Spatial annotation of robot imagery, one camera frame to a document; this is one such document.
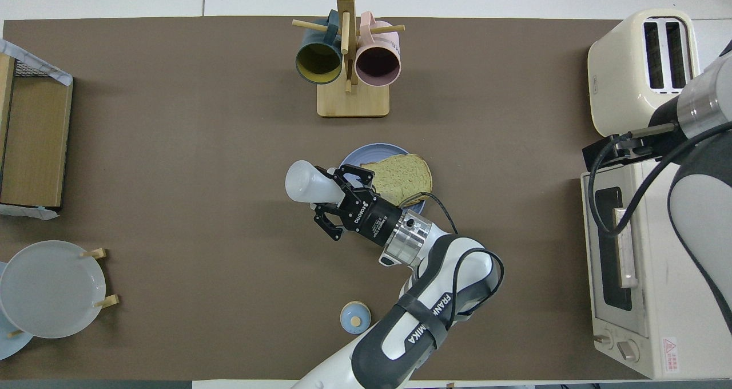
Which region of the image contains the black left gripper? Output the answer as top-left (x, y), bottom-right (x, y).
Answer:
top-left (313, 165), bottom-right (404, 247)

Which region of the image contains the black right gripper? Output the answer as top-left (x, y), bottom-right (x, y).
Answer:
top-left (582, 100), bottom-right (695, 172)

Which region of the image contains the toasted bread slice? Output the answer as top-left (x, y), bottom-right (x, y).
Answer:
top-left (360, 153), bottom-right (433, 208)

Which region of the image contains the round blue plate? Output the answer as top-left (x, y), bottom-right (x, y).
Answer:
top-left (337, 143), bottom-right (427, 217)

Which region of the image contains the pale grey plate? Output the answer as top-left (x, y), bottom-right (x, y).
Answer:
top-left (0, 240), bottom-right (107, 339)

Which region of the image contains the light blue plate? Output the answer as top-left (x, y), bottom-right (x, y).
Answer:
top-left (0, 262), bottom-right (34, 361)

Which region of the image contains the cream two-slot toaster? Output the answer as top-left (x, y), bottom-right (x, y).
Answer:
top-left (587, 9), bottom-right (702, 142)

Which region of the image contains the wooden mug tree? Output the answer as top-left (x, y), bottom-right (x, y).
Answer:
top-left (292, 0), bottom-right (405, 118)

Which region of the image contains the small blue dome wooden knob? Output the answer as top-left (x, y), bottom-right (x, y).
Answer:
top-left (340, 301), bottom-right (372, 335)

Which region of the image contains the teal mug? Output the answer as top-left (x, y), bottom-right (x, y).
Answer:
top-left (295, 10), bottom-right (344, 85)

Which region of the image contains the pink ribbed mug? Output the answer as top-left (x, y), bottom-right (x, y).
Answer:
top-left (355, 11), bottom-right (402, 88)

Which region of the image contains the brown table mat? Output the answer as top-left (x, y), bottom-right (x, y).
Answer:
top-left (0, 16), bottom-right (705, 381)

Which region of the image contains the white toaster oven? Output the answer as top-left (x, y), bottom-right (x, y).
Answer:
top-left (580, 160), bottom-right (732, 380)

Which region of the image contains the blue patterned white cloth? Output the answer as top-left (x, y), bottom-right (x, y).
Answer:
top-left (0, 39), bottom-right (74, 86)
top-left (0, 203), bottom-right (61, 221)

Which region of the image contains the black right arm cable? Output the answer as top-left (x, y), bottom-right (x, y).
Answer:
top-left (588, 123), bottom-right (732, 238)

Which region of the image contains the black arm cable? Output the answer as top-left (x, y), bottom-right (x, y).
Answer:
top-left (420, 192), bottom-right (506, 321)
top-left (588, 123), bottom-right (732, 238)

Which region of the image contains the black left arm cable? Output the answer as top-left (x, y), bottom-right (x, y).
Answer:
top-left (420, 192), bottom-right (506, 321)

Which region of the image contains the wooden shelf with wire basket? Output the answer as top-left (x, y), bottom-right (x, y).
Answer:
top-left (0, 51), bottom-right (74, 208)

